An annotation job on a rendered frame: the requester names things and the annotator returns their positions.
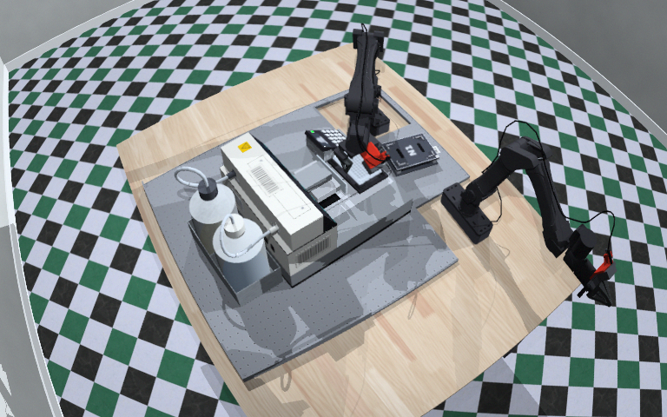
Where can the white flexible hose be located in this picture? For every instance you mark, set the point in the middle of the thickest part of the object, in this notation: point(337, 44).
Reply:
point(198, 173)

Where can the white multi-well plate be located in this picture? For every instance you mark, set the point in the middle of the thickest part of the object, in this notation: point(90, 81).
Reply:
point(357, 162)

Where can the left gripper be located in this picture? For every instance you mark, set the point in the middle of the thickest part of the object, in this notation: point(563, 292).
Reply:
point(599, 291)

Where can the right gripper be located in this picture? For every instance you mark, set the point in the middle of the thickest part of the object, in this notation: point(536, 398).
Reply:
point(372, 148)

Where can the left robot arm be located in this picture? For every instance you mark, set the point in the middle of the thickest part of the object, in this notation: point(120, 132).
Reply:
point(524, 154)

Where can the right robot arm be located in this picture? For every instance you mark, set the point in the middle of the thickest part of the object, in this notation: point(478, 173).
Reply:
point(365, 66)

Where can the dark grey rectangular frame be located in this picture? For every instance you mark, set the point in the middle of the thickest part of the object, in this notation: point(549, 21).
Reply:
point(407, 152)

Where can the grey flexible hose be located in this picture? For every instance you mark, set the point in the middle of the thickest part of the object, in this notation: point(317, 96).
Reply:
point(245, 250)

